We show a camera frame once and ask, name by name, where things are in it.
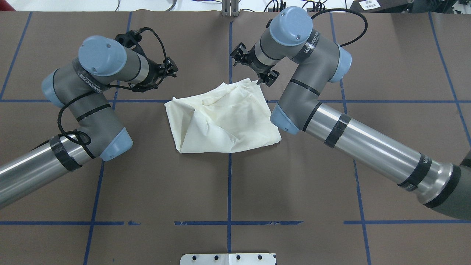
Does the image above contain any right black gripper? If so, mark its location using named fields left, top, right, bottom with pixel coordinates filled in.
left=230, top=42, right=280, bottom=86

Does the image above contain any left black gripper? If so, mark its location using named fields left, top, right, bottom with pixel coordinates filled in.
left=114, top=28, right=178, bottom=92

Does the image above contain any cream long-sleeve cat shirt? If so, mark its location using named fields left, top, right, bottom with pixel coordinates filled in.
left=165, top=78, right=281, bottom=153

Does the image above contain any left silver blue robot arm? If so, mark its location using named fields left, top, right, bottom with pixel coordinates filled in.
left=0, top=27, right=178, bottom=208

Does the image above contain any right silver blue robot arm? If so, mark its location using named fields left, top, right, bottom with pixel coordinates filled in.
left=230, top=7, right=470, bottom=221

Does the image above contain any aluminium frame post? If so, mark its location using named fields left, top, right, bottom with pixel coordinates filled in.
left=221, top=0, right=240, bottom=17

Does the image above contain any white camera pedestal column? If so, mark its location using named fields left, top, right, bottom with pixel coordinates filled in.
left=180, top=253, right=277, bottom=265

